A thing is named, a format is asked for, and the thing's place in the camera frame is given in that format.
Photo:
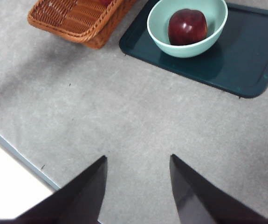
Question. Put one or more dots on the teal ribbed bowl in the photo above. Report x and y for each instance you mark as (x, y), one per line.
(158, 25)

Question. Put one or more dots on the dark red plum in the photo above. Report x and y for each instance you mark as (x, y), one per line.
(187, 25)

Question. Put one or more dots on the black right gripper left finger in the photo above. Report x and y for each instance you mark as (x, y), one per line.
(77, 200)

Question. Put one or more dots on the dark teal rectangular tray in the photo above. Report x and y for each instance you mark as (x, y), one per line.
(241, 46)

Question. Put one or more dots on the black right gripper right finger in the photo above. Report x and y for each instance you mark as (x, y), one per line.
(199, 200)

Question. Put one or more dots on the brown wicker basket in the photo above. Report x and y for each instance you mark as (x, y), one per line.
(77, 21)

